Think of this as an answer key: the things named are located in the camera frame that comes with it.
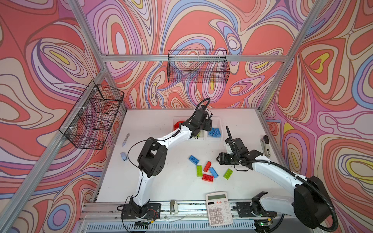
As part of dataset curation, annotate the left white bin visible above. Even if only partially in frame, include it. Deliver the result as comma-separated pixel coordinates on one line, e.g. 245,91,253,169
171,117,191,142

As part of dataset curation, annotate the grey pen tool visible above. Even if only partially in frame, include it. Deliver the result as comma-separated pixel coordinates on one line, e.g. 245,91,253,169
122,133,130,147

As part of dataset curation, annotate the white calculator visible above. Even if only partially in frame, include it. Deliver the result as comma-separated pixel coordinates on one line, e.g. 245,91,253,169
206,192,233,227

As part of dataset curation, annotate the small blue grey object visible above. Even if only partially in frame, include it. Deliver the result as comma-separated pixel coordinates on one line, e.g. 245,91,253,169
120,152,128,161

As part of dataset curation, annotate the green lego brick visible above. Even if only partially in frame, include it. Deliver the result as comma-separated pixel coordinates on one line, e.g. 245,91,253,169
223,169,233,180
196,165,203,177

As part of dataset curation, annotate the wire basket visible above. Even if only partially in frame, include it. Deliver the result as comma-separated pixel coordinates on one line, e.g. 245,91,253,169
167,49,231,83
59,81,124,150

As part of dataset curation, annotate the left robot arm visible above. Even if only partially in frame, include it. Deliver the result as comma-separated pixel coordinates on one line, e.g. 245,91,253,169
117,98,213,220

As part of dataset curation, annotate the blue lego brick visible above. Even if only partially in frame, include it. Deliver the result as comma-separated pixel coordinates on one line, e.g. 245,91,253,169
188,155,200,166
208,128,215,137
209,167,219,178
214,128,221,138

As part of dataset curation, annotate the left wire basket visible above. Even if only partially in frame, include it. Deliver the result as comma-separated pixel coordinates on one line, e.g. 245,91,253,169
59,81,124,150

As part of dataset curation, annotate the red lego brick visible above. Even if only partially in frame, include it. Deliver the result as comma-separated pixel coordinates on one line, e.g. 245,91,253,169
202,174,214,183
203,161,212,173

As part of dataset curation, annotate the back wire basket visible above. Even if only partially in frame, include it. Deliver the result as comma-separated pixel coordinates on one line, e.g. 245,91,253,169
167,49,231,83

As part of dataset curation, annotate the red arch piece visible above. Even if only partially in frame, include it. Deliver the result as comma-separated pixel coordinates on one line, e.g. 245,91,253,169
173,120,185,130

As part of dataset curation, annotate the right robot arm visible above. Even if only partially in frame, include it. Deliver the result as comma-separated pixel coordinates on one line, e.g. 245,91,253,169
217,129,339,232

